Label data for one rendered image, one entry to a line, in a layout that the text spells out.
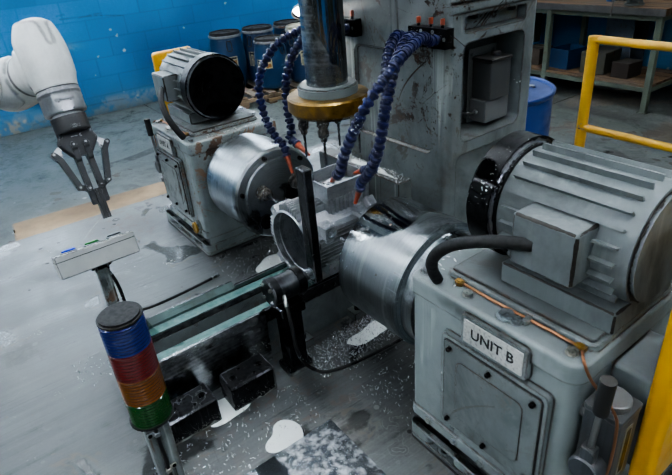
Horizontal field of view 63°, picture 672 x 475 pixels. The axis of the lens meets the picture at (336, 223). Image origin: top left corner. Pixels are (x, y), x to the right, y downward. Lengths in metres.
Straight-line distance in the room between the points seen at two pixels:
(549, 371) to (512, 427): 0.13
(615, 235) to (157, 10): 6.49
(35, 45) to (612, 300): 1.17
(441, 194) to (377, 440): 0.56
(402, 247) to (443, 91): 0.39
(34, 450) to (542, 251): 1.01
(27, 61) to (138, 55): 5.57
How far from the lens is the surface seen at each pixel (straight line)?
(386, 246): 0.99
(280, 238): 1.33
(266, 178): 1.42
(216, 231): 1.67
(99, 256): 1.31
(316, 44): 1.15
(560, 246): 0.70
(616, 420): 0.77
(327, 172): 1.32
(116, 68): 6.84
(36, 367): 1.49
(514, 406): 0.83
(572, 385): 0.77
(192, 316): 1.26
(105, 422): 1.27
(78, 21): 6.71
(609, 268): 0.71
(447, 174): 1.27
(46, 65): 1.33
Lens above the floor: 1.64
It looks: 28 degrees down
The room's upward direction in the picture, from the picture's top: 5 degrees counter-clockwise
